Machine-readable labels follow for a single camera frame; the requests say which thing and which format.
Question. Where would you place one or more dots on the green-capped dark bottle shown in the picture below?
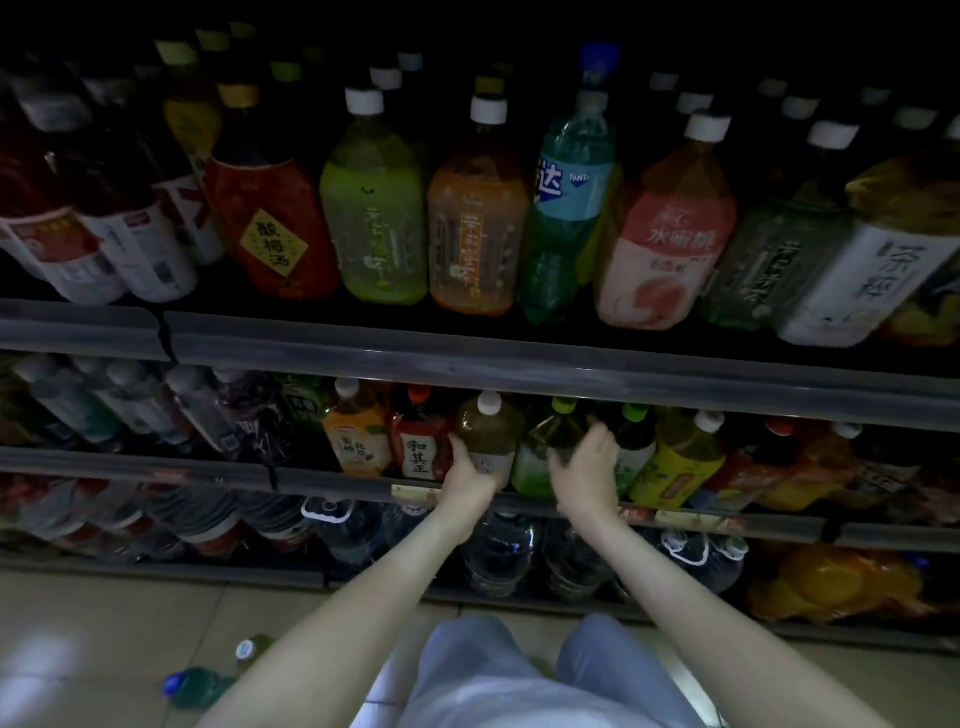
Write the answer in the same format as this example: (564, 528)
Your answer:
(540, 457)

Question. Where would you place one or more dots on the olive tea bottle white cap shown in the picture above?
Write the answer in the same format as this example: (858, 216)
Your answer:
(491, 431)

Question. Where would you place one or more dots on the person's right forearm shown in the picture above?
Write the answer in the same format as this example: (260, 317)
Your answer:
(712, 630)

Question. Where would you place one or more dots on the row of tea juice bottles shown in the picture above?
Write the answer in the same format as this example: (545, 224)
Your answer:
(375, 217)

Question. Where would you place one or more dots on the person's left forearm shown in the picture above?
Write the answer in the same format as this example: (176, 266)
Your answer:
(337, 637)

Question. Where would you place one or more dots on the pack of orange soda bottles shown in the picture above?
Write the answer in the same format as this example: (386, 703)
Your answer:
(825, 585)

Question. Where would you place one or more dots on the person's right hand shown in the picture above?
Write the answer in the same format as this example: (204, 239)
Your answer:
(589, 487)

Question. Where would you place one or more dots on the person's left hand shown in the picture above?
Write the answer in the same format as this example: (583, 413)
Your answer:
(465, 495)

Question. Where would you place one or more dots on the person's grey trousers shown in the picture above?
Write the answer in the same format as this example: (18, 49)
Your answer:
(487, 675)

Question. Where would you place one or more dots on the blue-capped green bottle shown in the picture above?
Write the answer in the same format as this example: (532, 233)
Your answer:
(199, 688)

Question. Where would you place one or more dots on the green drink bottle white cap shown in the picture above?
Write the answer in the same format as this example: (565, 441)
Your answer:
(251, 649)

